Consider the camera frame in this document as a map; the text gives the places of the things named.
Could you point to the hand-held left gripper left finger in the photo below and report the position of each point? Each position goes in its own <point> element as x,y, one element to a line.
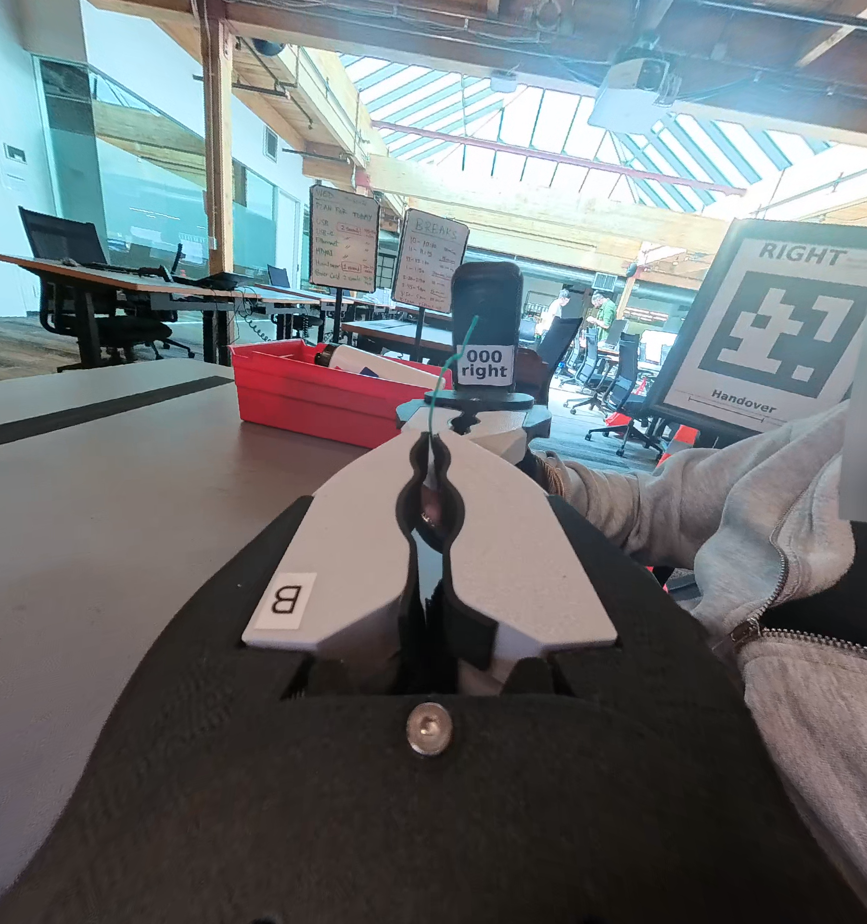
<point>332,563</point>

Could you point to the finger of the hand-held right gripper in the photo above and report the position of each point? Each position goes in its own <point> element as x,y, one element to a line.
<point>502,437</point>
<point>433,427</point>

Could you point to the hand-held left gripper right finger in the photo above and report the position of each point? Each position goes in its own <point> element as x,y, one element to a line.
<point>534,563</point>

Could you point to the red plastic bin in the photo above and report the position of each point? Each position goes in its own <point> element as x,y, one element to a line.
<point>296,404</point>

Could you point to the person's right forearm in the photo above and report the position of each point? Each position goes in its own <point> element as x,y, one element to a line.
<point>657,498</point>

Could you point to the white desk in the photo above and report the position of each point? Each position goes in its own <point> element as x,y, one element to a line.
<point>58,393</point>

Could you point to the person's right hand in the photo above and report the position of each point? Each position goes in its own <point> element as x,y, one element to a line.
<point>545,473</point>

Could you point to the gold bangles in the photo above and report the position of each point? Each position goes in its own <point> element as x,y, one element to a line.
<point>562,476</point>

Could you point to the whiteboard with red notes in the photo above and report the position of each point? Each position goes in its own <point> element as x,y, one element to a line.
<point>430,260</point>
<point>343,238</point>

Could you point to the white bottle black cap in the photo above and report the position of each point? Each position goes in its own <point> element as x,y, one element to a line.
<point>390,368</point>

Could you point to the black office chair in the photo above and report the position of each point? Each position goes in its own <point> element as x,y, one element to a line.
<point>51,238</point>
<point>560,346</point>
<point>625,375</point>

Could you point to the wooden table black legs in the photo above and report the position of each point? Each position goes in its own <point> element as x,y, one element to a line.
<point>80,271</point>
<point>390,328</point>

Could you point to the black white sign board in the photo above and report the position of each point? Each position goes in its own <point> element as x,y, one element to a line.
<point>700,361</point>

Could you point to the white ceiling projector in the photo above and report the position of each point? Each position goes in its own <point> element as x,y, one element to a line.
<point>628,94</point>

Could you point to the person's grey hoodie torso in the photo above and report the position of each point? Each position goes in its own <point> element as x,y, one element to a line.
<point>823,722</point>

